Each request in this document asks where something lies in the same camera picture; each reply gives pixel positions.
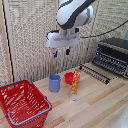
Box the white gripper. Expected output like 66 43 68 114
45 28 81 59

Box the red plastic cup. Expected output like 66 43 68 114
64 71 76 85

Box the blue plastic cup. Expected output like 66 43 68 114
48 74 62 93

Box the red yellow chips tube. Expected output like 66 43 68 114
69 68 83 102

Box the black toaster oven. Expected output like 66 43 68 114
92 37 128 80

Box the red shopping basket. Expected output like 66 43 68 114
0 79 53 128

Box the wooden vertical post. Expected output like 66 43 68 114
50 48 58 78

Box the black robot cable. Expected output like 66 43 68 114
79 19 128 39

